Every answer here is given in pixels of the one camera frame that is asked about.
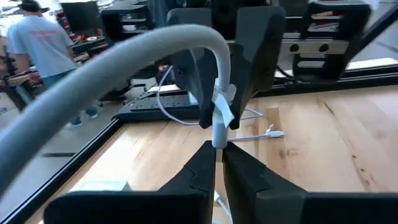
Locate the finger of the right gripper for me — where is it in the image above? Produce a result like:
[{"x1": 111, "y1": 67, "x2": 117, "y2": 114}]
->
[
  {"x1": 166, "y1": 7, "x2": 219, "y2": 129},
  {"x1": 229, "y1": 5, "x2": 287, "y2": 131}
]

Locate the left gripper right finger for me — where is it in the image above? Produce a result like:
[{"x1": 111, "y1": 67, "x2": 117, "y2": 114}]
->
[{"x1": 221, "y1": 141, "x2": 398, "y2": 224}]

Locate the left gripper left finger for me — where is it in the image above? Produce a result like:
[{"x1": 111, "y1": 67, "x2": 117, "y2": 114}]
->
[{"x1": 43, "y1": 139, "x2": 218, "y2": 224}]

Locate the grey braided USB cable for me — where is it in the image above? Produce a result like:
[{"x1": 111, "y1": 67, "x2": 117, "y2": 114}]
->
[{"x1": 0, "y1": 24, "x2": 238, "y2": 163}]

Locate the flat black power strip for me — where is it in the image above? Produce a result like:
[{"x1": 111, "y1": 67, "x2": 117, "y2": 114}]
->
[{"x1": 112, "y1": 89, "x2": 201, "y2": 123}]

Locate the black shelf unit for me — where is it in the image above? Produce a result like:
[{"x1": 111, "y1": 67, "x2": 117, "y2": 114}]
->
[{"x1": 100, "y1": 2, "x2": 155, "y2": 44}]

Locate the black computer monitor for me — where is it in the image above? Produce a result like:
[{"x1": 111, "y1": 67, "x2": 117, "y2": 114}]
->
[{"x1": 58, "y1": 0, "x2": 106, "y2": 32}]

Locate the person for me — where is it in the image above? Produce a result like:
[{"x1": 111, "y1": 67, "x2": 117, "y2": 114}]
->
[{"x1": 5, "y1": 0, "x2": 99, "y2": 129}]

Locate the black metal table frame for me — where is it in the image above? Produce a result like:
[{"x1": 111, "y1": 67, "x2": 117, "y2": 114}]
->
[{"x1": 0, "y1": 6, "x2": 398, "y2": 224}]

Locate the thin white USB cable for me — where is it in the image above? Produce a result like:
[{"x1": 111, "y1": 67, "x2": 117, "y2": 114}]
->
[{"x1": 156, "y1": 63, "x2": 285, "y2": 143}]

